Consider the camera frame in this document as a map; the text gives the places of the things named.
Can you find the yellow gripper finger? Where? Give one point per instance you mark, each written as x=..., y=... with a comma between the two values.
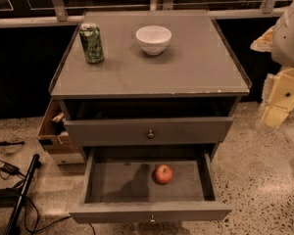
x=263, y=43
x=280, y=101

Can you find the red apple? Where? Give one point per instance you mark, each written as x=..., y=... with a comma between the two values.
x=163, y=173

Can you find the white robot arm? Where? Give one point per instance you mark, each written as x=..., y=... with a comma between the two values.
x=282, y=51

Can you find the grey drawer cabinet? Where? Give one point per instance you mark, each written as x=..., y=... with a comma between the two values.
x=197, y=76

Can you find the open grey middle drawer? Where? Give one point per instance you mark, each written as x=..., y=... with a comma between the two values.
x=120, y=186

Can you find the grey top drawer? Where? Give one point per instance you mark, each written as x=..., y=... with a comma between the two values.
x=148, y=131

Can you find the white ceramic bowl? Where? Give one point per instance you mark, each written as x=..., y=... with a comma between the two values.
x=153, y=39

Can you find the green soda can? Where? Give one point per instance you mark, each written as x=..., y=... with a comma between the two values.
x=90, y=38

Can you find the metal window railing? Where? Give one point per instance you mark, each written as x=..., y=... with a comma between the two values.
x=58, y=4

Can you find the cardboard box with items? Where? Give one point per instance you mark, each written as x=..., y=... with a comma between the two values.
x=55, y=140

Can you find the black pole on floor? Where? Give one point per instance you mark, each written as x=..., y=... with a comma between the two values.
x=11, y=228

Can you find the small black tool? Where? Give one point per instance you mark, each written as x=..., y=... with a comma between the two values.
x=6, y=143

